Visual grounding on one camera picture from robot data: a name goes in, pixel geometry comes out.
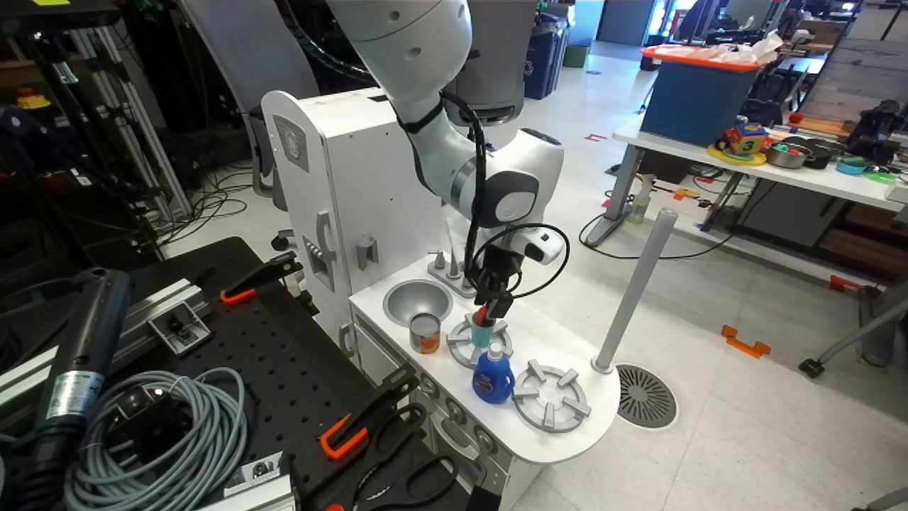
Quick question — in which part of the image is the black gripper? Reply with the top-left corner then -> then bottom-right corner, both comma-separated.
474,228 -> 523,320

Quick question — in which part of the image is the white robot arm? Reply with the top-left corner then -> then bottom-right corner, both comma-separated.
327,0 -> 565,318

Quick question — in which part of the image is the teal blue cup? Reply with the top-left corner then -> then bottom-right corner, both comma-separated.
471,320 -> 493,350

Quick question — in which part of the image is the blue detergent bottle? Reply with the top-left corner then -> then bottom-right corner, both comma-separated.
471,346 -> 513,404

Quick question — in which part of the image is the grey rear burner grate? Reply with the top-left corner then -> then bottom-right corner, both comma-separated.
445,315 -> 513,369

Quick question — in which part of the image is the grey burner grate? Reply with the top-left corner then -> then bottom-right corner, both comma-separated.
510,360 -> 589,434
445,315 -> 513,369

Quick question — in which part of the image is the grey toy faucet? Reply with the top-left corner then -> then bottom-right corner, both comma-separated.
427,252 -> 474,298

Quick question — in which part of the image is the orange tin can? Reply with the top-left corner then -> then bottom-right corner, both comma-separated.
408,312 -> 440,356

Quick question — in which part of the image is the grey toy sink bowl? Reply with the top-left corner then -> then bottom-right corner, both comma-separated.
382,281 -> 452,325

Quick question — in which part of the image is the grey front burner grate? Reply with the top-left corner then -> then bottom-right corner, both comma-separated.
510,360 -> 589,434

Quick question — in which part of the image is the white toy kitchen set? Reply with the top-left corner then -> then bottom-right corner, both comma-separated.
260,88 -> 620,511

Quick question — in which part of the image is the round floor drain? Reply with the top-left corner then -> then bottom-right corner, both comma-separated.
618,363 -> 677,428

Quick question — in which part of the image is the grey vertical pole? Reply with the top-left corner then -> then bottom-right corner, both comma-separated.
589,210 -> 677,374

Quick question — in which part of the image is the black perforated board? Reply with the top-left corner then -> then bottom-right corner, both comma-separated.
130,235 -> 476,511

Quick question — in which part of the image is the orange black front clamp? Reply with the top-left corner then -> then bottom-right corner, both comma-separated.
317,367 -> 418,462

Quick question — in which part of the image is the orange black clamp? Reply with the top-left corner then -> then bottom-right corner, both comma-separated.
317,367 -> 418,462
219,252 -> 300,310

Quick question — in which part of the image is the orange black rear clamp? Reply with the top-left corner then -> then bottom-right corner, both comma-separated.
219,252 -> 300,310

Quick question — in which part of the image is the blue storage bin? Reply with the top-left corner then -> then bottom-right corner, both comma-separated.
642,46 -> 761,144

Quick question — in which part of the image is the colourful toy pile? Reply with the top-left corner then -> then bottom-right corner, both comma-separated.
706,122 -> 775,167

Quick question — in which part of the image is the white work table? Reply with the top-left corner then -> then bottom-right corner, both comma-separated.
582,132 -> 908,247

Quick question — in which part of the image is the black cylindrical tube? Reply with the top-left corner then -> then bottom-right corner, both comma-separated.
13,268 -> 132,511

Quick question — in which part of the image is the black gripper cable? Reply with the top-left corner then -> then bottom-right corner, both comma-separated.
466,222 -> 572,300

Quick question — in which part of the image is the aluminium extrusion bracket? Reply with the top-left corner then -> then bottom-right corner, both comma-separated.
118,278 -> 213,356

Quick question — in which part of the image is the coiled grey cable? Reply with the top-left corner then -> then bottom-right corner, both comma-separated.
61,367 -> 249,511

